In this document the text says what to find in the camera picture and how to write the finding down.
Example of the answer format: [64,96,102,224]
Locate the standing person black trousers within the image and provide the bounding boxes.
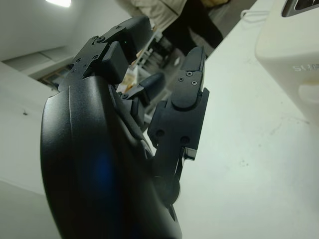
[115,0,224,60]

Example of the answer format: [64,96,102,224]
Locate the white two-slot toaster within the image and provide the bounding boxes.
[255,0,319,125]

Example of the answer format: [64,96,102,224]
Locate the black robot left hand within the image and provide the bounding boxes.
[39,15,210,239]

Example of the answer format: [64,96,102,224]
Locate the ceiling light panel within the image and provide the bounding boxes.
[44,0,73,7]

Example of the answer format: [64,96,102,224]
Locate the white toaster power cable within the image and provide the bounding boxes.
[240,9,269,25]

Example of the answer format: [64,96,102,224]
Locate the white shelf rack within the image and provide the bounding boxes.
[117,27,180,118]

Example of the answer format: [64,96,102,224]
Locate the brown framed window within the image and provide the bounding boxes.
[37,63,75,92]

